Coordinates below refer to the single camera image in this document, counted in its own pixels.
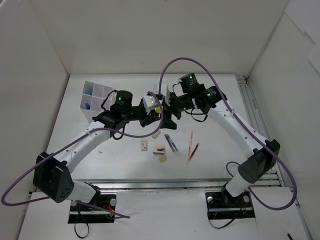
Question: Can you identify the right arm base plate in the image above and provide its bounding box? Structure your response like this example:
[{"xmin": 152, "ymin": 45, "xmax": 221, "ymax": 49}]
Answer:
[{"xmin": 205, "ymin": 191, "xmax": 256, "ymax": 220}]

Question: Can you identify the beige long eraser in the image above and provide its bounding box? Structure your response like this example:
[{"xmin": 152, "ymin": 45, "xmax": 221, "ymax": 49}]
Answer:
[{"xmin": 151, "ymin": 130, "xmax": 161, "ymax": 139}]

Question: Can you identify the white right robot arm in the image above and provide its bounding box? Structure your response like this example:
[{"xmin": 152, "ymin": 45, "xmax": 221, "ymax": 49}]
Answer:
[{"xmin": 155, "ymin": 73, "xmax": 280, "ymax": 206}]

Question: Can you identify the aluminium rail front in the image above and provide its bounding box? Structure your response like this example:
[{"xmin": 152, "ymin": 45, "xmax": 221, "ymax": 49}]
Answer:
[{"xmin": 32, "ymin": 177, "xmax": 281, "ymax": 192}]

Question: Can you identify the teal cap pen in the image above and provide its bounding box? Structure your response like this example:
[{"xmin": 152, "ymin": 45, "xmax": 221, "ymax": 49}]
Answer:
[{"xmin": 167, "ymin": 134, "xmax": 179, "ymax": 152}]

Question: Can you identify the aluminium rail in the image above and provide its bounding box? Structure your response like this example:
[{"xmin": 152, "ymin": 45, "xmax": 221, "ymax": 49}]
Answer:
[
  {"xmin": 235, "ymin": 74, "xmax": 286, "ymax": 187},
  {"xmin": 32, "ymin": 177, "xmax": 281, "ymax": 192}
]

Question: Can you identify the purple cap pen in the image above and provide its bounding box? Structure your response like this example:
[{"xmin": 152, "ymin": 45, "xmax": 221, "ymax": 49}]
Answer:
[{"xmin": 164, "ymin": 134, "xmax": 176, "ymax": 152}]

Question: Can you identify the yellow cap black highlighter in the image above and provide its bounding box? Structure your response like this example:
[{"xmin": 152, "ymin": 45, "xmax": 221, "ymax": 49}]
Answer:
[{"xmin": 154, "ymin": 107, "xmax": 162, "ymax": 114}]

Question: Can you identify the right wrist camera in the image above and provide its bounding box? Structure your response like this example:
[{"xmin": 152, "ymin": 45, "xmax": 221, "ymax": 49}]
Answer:
[{"xmin": 153, "ymin": 84, "xmax": 172, "ymax": 106}]

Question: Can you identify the pink black eraser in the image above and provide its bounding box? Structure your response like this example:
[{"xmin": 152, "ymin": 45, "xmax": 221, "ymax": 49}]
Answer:
[{"xmin": 152, "ymin": 145, "xmax": 166, "ymax": 156}]

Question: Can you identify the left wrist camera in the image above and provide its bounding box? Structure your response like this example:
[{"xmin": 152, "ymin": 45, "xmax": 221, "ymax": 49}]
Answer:
[{"xmin": 142, "ymin": 95, "xmax": 158, "ymax": 115}]

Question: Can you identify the aluminium rail right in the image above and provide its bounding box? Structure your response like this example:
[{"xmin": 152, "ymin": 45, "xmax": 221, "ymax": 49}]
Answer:
[{"xmin": 235, "ymin": 74, "xmax": 286, "ymax": 187}]

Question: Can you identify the white compartment organizer box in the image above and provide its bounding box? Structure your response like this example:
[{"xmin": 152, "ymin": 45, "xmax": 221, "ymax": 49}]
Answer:
[{"xmin": 79, "ymin": 81, "xmax": 115, "ymax": 123}]

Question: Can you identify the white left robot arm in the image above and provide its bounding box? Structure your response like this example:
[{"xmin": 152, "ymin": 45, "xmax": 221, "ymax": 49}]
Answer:
[{"xmin": 33, "ymin": 90, "xmax": 164, "ymax": 210}]

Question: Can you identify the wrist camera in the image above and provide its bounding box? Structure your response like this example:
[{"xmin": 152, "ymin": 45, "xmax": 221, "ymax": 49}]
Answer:
[
  {"xmin": 153, "ymin": 84, "xmax": 172, "ymax": 106},
  {"xmin": 142, "ymin": 95, "xmax": 158, "ymax": 115}
]

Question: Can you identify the white eraser red label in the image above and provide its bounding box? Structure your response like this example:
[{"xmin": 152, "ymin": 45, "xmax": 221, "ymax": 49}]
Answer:
[{"xmin": 140, "ymin": 139, "xmax": 148, "ymax": 152}]

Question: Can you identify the pink pen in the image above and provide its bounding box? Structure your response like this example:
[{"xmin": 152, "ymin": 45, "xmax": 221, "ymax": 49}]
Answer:
[{"xmin": 188, "ymin": 131, "xmax": 194, "ymax": 156}]

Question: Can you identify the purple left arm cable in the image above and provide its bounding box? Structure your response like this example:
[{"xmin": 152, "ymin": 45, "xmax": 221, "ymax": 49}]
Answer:
[{"xmin": 1, "ymin": 91, "xmax": 166, "ymax": 220}]

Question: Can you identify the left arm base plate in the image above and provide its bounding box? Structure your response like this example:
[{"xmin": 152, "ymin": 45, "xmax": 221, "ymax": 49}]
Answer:
[{"xmin": 67, "ymin": 194, "xmax": 117, "ymax": 224}]

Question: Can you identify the red orange pen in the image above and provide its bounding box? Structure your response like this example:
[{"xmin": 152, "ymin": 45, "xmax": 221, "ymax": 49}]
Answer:
[{"xmin": 186, "ymin": 142, "xmax": 200, "ymax": 165}]

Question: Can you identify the small tan eraser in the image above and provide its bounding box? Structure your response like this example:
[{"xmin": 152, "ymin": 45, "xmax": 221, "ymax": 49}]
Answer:
[{"xmin": 159, "ymin": 155, "xmax": 167, "ymax": 163}]

